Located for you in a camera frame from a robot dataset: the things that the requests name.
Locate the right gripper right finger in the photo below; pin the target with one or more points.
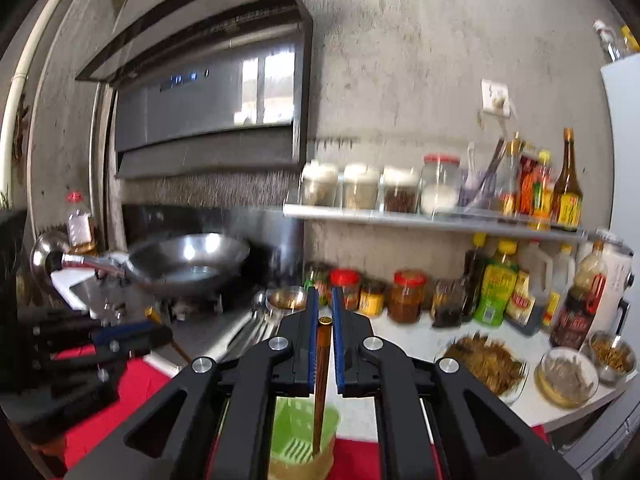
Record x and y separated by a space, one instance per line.
435 420

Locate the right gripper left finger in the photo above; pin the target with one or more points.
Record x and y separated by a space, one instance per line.
213 420

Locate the metal utensils on counter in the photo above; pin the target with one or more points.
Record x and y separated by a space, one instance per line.
259 323

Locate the red table cloth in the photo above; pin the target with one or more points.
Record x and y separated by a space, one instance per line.
351 459

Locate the green utensil holder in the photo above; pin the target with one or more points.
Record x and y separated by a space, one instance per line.
292 455

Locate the plate of food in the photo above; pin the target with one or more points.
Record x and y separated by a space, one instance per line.
491 362

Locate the black gas stove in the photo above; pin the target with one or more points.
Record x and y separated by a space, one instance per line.
196 324

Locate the steel pot lid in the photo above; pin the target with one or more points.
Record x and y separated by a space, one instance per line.
46 255

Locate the brown sauce jar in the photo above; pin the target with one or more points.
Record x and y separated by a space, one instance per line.
406 296

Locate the cooking oil bottle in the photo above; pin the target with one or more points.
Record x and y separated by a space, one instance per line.
79 226

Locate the small steel bowl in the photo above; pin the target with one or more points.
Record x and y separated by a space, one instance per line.
286 300

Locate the yellow bowl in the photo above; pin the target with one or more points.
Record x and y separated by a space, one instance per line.
566 378

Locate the steel wok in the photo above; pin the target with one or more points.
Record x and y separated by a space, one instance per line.
181 267

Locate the red lid jar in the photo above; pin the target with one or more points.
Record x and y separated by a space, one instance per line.
349 281

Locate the green sauce bottle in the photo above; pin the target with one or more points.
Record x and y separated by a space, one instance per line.
498 282

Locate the dark soy sauce bottle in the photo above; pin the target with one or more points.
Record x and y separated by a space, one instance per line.
474 263

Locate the red label dark bottle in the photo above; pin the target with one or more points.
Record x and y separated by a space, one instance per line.
582 301

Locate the white vinegar jug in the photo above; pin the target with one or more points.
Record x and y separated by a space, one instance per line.
530 295

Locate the steel bowl right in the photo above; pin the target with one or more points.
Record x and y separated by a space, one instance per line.
612 357

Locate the tall brown sauce bottle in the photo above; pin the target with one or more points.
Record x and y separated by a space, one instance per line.
566 206

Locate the range hood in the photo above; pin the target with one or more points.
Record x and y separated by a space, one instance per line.
207 86

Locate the wall shelf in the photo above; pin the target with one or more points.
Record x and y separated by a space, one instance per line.
506 228

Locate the wall power socket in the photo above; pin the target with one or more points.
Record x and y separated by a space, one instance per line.
495 98

